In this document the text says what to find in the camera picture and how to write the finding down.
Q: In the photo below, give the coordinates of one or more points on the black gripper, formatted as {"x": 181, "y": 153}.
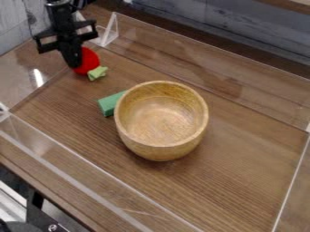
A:
{"x": 66, "y": 34}

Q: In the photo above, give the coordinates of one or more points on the red plush strawberry toy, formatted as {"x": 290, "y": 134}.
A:
{"x": 91, "y": 69}

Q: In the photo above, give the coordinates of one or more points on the green foam block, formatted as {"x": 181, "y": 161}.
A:
{"x": 107, "y": 103}

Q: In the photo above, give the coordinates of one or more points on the wooden bowl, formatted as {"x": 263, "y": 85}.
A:
{"x": 161, "y": 118}

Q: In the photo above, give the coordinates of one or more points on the black metal table leg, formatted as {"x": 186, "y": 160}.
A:
{"x": 38, "y": 217}

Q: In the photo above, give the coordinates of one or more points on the clear acrylic corner bracket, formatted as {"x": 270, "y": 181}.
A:
{"x": 107, "y": 33}

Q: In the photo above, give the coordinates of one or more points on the clear acrylic tray wall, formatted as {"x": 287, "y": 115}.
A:
{"x": 242, "y": 183}

